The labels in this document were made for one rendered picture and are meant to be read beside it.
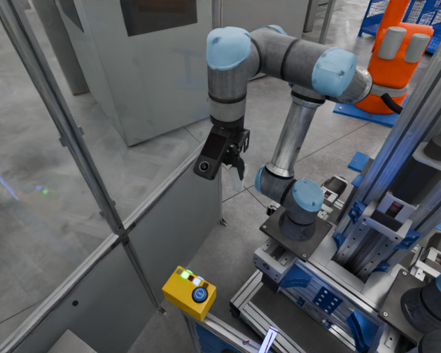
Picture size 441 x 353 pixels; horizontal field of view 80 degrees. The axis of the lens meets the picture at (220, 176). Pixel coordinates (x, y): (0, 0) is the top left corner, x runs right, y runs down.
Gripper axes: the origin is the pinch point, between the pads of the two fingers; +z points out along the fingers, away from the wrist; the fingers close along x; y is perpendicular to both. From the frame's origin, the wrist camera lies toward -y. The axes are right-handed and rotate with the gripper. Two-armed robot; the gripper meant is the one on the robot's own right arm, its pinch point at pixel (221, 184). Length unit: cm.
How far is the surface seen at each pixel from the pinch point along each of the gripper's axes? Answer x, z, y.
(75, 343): 36, 62, -46
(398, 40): -39, 54, 331
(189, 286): 4.6, 40.7, -14.1
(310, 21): 128, 127, 624
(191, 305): 0.7, 40.7, -18.6
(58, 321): 46, 59, -44
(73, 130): 45.1, -5.1, -6.8
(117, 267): 46, 65, -16
